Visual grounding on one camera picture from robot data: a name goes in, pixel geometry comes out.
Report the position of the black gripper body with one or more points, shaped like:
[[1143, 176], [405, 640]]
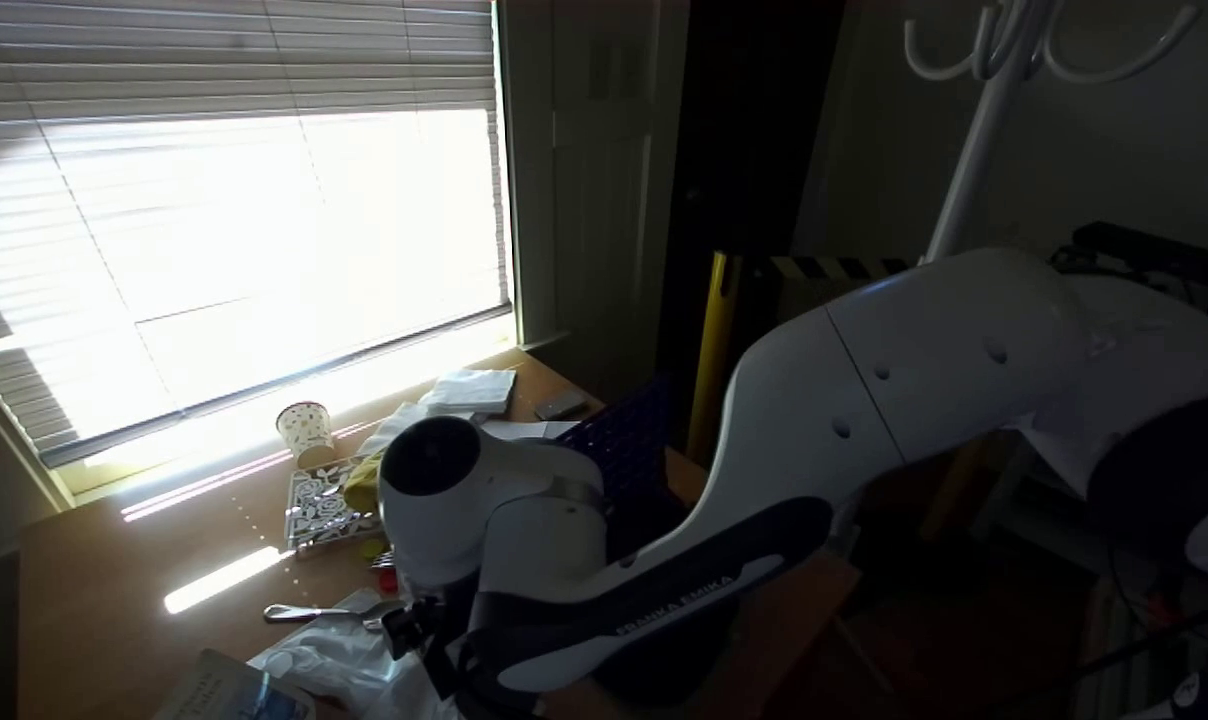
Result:
[[437, 644]]

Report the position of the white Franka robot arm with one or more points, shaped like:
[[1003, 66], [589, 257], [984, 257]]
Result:
[[950, 360]]

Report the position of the small red object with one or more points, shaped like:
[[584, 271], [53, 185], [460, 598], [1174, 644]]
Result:
[[385, 574]]

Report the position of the white plastic bag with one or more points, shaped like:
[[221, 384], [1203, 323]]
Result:
[[351, 664]]

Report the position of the metal spoon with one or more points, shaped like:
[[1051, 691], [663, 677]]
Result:
[[304, 612]]

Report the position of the silver patterned foil bag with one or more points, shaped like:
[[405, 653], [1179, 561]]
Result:
[[324, 512]]

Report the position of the yellow bag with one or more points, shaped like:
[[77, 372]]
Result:
[[363, 484]]

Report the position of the clear plastic package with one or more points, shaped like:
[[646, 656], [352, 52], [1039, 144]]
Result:
[[224, 685]]

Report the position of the white flat package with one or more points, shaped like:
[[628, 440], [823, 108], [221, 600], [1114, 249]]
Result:
[[469, 394]]

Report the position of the white paper cup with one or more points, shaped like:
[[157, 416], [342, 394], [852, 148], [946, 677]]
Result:
[[301, 426]]

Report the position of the blue perforated game board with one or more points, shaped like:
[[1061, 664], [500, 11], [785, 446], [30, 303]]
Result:
[[624, 454]]

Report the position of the yellow black striped barrier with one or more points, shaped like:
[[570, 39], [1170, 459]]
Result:
[[712, 344]]

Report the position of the wide white window blinds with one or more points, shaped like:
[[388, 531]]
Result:
[[228, 202]]

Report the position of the white coat rack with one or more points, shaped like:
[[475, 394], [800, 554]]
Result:
[[964, 185]]

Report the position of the black equipment frame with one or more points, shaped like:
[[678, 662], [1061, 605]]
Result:
[[1149, 262]]

